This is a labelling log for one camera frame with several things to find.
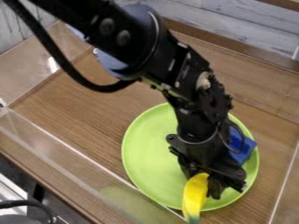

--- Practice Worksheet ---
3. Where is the clear acrylic front wall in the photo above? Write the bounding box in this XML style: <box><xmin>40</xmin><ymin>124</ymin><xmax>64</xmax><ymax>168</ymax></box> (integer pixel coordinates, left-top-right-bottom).
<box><xmin>0</xmin><ymin>107</ymin><xmax>187</xmax><ymax>224</ymax></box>

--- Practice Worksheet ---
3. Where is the yellow toy banana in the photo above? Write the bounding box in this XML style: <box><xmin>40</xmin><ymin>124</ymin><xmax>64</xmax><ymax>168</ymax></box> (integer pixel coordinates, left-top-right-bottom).
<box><xmin>182</xmin><ymin>173</ymin><xmax>209</xmax><ymax>224</ymax></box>

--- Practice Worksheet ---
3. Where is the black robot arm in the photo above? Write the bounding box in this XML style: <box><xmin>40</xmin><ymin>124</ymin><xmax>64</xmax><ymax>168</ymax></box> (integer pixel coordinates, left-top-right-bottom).
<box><xmin>3</xmin><ymin>0</ymin><xmax>247</xmax><ymax>199</ymax></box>

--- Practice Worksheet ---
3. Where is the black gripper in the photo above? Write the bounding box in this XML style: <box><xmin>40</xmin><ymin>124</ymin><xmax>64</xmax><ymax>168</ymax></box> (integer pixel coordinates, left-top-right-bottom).
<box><xmin>165</xmin><ymin>132</ymin><xmax>249</xmax><ymax>200</ymax></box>

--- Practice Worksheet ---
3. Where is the black cable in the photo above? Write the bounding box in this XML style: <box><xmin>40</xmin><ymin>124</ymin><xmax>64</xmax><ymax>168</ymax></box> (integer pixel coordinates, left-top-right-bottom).
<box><xmin>0</xmin><ymin>199</ymin><xmax>58</xmax><ymax>224</ymax></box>

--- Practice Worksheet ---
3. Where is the green round plate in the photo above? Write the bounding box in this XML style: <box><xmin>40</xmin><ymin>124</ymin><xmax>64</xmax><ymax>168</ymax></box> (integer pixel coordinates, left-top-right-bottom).
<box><xmin>120</xmin><ymin>101</ymin><xmax>261</xmax><ymax>212</ymax></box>

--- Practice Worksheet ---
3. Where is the blue star-shaped block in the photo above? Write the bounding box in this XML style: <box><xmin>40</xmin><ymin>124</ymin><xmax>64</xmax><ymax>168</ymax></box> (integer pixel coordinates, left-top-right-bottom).
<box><xmin>229</xmin><ymin>128</ymin><xmax>258</xmax><ymax>165</ymax></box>

